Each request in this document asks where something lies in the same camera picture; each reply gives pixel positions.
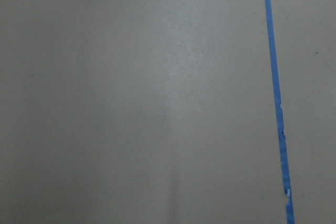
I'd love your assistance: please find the brown paper table cover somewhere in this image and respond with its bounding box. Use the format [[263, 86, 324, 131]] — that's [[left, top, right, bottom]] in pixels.
[[1, 0, 335, 223]]

